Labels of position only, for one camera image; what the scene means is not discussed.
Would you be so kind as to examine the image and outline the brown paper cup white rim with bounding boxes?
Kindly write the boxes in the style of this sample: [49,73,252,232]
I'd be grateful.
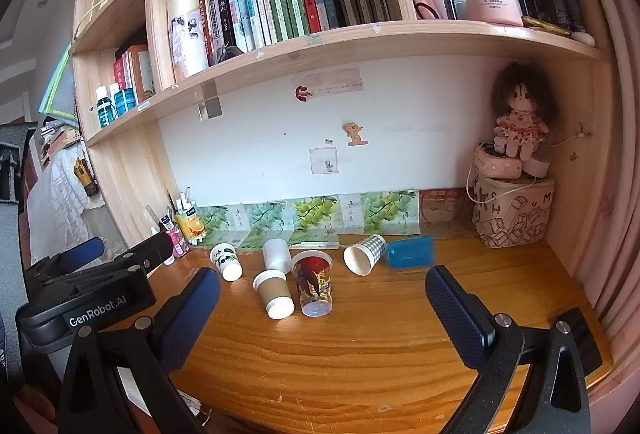
[252,269,296,320]

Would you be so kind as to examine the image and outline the clear cup red print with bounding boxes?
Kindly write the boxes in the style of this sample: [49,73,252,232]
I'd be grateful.
[291,250,335,318]

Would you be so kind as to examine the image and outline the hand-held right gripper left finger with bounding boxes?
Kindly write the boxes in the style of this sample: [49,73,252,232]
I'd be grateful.
[59,267,222,434]

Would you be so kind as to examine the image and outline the green grape print box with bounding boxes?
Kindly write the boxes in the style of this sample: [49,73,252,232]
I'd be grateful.
[340,189,421,236]
[291,196,346,233]

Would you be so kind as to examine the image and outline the pink small bottle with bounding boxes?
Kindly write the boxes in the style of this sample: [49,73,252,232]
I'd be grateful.
[170,229,190,258]

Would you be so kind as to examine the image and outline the white translucent plastic cup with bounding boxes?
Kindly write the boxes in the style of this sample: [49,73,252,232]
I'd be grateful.
[262,238,292,275]

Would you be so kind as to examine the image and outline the yellow hanging toy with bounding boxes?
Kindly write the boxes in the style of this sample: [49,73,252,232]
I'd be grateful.
[73,158,100,198]

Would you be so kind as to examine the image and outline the gold foil packet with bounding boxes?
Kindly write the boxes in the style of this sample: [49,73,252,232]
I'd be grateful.
[521,16,574,38]

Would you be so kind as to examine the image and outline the clear orange patterned box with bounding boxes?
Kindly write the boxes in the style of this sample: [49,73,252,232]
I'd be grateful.
[419,187,474,231]

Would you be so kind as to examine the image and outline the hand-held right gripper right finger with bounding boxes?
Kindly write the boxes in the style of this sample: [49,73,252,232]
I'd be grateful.
[425,265,603,434]

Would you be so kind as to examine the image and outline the white quilted bedding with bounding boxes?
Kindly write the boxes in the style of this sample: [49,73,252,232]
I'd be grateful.
[26,147,108,260]

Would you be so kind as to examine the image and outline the brown haired rag doll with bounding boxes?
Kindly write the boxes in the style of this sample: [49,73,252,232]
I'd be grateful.
[490,63,559,161]

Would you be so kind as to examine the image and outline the green leaf print box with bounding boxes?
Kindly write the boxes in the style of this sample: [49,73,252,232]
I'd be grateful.
[196,204,252,242]
[248,201,296,236]

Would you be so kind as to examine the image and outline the white panda print paper cup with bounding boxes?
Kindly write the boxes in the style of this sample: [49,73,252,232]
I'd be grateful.
[210,243,244,282]

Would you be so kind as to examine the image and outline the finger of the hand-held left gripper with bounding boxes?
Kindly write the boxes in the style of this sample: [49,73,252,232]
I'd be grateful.
[22,237,106,284]
[97,230,174,276]

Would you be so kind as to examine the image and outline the printed fabric basket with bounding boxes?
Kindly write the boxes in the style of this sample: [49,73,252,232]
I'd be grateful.
[472,173,556,248]

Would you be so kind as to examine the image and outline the wooden bookshelf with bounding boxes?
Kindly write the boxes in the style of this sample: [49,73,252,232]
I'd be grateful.
[70,0,616,287]

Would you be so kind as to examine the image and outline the row of red books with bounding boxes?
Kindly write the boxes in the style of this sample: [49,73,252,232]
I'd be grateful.
[113,44,156,99]

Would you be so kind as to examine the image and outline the small mirror tiles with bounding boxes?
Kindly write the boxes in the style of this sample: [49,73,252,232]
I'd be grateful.
[197,82,222,121]

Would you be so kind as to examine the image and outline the white jar pink base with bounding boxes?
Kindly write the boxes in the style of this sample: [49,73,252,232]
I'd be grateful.
[465,0,525,28]

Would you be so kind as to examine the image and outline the printed white cylinder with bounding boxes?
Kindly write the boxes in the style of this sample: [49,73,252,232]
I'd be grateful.
[167,0,210,83]

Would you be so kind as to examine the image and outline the pink square wall sticker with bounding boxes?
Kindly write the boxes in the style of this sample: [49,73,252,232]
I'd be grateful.
[309,147,341,175]

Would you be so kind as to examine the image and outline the white cable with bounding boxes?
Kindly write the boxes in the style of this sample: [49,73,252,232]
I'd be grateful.
[466,134,583,204]

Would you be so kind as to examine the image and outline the pink round box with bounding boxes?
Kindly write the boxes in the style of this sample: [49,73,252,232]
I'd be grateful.
[473,141,525,179]

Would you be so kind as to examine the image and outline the green framed board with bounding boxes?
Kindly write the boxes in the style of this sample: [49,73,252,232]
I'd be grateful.
[38,42,77,126]

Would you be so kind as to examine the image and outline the checkered paper cup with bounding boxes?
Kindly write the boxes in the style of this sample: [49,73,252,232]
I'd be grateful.
[343,234,388,276]

